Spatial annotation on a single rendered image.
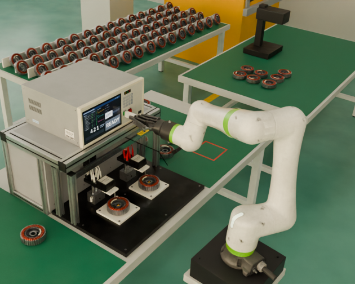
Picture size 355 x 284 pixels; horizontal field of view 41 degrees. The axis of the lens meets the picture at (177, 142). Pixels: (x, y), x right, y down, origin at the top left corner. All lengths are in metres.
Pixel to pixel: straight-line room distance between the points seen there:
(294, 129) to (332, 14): 5.46
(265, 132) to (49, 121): 1.05
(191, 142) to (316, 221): 1.82
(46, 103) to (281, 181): 1.10
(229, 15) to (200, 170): 3.26
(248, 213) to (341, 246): 1.73
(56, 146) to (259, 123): 0.96
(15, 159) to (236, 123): 1.15
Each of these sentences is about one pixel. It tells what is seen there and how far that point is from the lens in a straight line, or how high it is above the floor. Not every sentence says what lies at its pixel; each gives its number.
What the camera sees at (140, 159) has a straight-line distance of 2.46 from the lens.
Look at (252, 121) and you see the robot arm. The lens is 1.71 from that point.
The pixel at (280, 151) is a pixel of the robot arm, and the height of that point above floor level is 1.33.
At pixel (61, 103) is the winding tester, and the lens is 2.18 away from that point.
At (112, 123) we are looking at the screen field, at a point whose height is 1.16.
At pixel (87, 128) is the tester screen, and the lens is 2.17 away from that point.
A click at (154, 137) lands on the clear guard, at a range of 2.37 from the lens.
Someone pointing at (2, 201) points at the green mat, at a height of 0.75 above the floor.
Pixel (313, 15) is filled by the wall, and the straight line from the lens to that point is 7.30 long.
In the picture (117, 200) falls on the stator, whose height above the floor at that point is 0.81.
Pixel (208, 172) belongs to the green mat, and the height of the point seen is 0.75.
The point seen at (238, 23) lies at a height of 0.63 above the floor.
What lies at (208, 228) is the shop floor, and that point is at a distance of 3.46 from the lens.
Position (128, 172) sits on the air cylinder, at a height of 0.82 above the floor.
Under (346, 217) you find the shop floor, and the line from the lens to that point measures 3.84.
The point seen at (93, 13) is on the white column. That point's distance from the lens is 6.33.
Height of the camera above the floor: 2.29
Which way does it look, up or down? 31 degrees down
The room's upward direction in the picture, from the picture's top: 3 degrees clockwise
